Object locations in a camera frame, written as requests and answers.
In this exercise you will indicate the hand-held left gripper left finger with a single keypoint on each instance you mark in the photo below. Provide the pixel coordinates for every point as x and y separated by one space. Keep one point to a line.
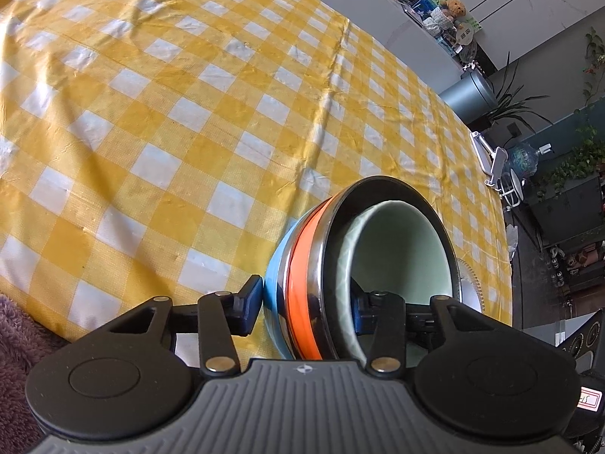
250 307

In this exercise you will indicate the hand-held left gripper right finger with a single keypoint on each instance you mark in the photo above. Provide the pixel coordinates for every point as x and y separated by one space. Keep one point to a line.
361 317

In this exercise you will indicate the blue bowl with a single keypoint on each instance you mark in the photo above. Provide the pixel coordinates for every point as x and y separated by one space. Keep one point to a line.
276 293

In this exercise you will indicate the orange banded steel bowl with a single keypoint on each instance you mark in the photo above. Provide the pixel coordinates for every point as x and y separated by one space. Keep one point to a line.
302 293

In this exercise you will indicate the green ceramic bowl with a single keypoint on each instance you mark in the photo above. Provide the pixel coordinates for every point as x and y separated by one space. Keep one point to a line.
406 255

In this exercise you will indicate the clear patterned glass plate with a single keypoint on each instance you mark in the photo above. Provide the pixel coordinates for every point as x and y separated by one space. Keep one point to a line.
472 288

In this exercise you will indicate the dark cabinet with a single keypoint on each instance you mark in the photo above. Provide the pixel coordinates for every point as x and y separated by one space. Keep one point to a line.
567 208

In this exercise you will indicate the white round wheeled stool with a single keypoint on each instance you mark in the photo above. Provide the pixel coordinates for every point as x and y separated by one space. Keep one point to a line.
513 191

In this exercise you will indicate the green trailing vine plant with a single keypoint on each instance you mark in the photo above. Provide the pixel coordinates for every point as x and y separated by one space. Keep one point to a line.
581 156

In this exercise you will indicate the yellow checked tablecloth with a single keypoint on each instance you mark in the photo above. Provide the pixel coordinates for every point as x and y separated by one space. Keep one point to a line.
165 127

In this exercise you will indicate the blue water bottle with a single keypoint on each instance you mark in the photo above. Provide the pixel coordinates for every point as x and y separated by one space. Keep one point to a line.
524 161

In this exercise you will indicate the white folding chair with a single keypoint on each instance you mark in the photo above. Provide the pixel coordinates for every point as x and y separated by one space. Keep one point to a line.
489 158

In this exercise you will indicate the purple fleece clothing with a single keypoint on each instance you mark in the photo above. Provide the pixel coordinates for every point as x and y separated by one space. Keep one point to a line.
23 364

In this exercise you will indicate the blue-grey cylindrical pedal bin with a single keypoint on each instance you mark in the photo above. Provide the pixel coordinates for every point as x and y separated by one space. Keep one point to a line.
468 97

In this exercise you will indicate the green potted plant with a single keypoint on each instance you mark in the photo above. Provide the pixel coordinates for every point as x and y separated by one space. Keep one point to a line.
513 99

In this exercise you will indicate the white marble TV cabinet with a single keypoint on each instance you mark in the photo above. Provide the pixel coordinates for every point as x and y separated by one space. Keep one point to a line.
378 14

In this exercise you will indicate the brown teddy bear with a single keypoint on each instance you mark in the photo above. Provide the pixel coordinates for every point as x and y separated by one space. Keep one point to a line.
453 9

